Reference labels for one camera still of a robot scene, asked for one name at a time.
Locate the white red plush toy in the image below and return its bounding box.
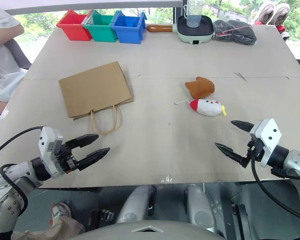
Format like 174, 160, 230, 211
174, 98, 228, 118

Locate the green electric frying pan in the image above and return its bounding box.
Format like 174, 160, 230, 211
146, 14, 215, 46

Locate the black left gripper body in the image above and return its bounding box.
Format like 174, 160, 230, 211
53, 142, 80, 174

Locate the brown plush toy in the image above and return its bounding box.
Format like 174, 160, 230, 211
184, 76, 216, 100

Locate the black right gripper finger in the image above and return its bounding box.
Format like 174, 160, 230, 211
214, 142, 252, 169
230, 120, 255, 133

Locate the silver robot right leg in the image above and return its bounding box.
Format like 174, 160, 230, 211
183, 184, 217, 233

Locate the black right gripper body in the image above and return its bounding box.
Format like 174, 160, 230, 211
245, 136, 266, 163

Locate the pink sneaker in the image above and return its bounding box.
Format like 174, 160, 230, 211
254, 0, 276, 26
272, 2, 291, 27

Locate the black plastic bag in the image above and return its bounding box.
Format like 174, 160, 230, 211
211, 19, 258, 46

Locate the person in white shirt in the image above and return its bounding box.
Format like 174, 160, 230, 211
0, 4, 28, 116

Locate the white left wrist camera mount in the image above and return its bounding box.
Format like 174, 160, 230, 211
38, 126, 64, 179

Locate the blue plastic bin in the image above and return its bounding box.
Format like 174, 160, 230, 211
110, 10, 147, 45

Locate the silver robot left leg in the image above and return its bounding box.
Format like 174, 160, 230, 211
114, 184, 157, 225

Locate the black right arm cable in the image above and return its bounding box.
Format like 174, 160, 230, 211
250, 156, 300, 223

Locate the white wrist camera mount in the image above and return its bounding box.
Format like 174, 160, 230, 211
249, 118, 283, 168
38, 126, 64, 179

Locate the grey chair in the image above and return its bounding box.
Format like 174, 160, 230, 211
4, 38, 32, 71

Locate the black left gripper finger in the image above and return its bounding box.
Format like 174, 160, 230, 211
77, 147, 111, 172
65, 133, 100, 151

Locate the red plastic bin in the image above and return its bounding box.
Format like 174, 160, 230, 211
56, 9, 94, 42

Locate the green plastic bin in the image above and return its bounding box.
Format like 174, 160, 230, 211
82, 9, 122, 43

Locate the silver robot leg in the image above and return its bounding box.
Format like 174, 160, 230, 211
183, 184, 217, 233
114, 184, 157, 225

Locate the clear measuring cup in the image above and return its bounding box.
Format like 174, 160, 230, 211
183, 0, 206, 28

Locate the silver robot torso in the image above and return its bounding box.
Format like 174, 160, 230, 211
69, 219, 227, 240

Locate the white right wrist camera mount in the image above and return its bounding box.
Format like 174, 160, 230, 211
249, 118, 283, 168

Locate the brown paper bag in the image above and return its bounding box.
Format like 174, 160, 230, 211
58, 60, 135, 136

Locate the bystander's shoe and trouser leg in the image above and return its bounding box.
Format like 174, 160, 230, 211
11, 201, 86, 240

